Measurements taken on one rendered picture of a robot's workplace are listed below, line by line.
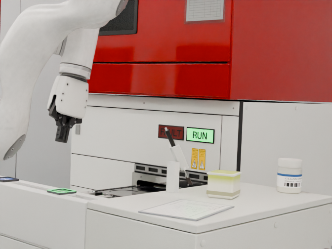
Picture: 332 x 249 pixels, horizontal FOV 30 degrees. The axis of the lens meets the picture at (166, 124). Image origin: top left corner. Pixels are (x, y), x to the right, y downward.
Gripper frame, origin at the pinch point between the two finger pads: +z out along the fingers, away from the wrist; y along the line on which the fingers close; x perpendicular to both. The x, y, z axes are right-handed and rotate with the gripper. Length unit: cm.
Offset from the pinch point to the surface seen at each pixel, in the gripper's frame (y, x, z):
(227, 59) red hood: -47, 14, -34
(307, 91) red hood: -97, 15, -36
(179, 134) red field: -57, -8, -10
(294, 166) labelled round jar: -51, 40, -4
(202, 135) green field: -57, 1, -11
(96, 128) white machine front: -57, -51, -10
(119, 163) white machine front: -60, -38, 3
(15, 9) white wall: -185, -324, -119
